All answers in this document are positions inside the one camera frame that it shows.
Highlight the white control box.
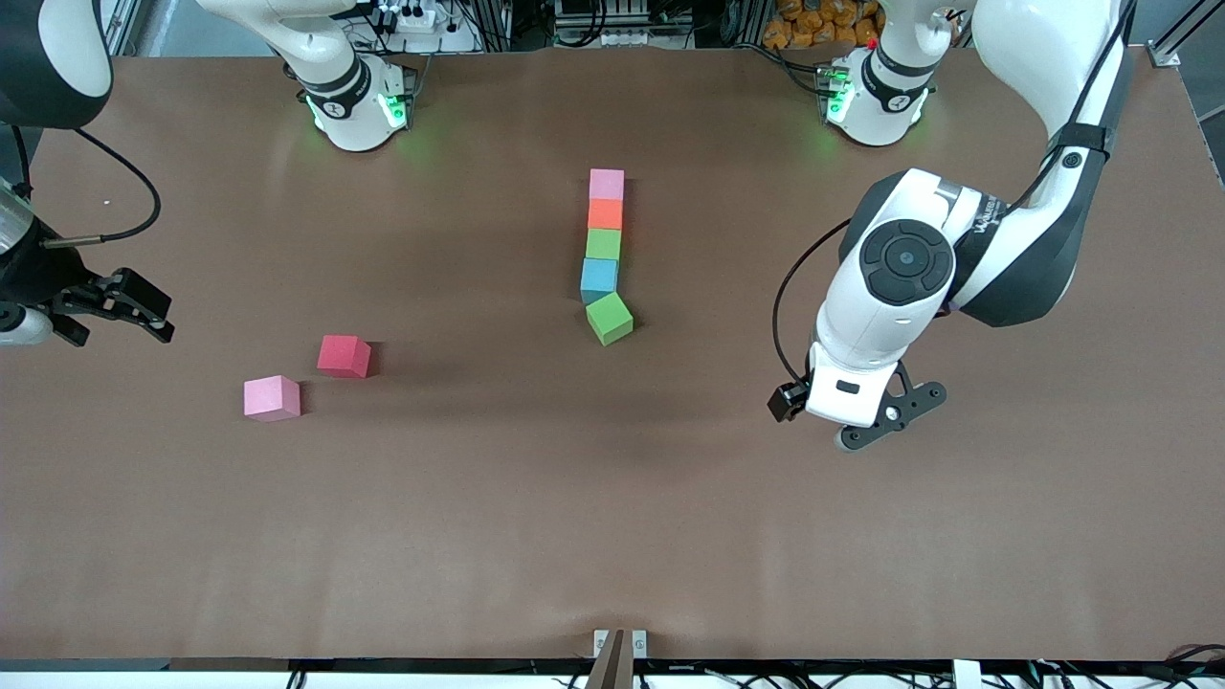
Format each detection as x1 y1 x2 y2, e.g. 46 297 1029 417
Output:
553 0 671 49

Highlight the red foam block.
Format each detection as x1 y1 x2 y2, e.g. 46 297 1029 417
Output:
317 334 372 379

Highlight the brown wooden strip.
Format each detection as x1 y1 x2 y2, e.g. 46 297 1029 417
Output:
586 630 635 689

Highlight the light blue foam block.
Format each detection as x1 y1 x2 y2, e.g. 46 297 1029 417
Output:
580 258 620 305

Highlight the white power strip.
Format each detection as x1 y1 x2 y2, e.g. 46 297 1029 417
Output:
368 3 441 32

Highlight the pile of orange items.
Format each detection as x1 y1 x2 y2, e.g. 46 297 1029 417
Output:
763 0 886 51

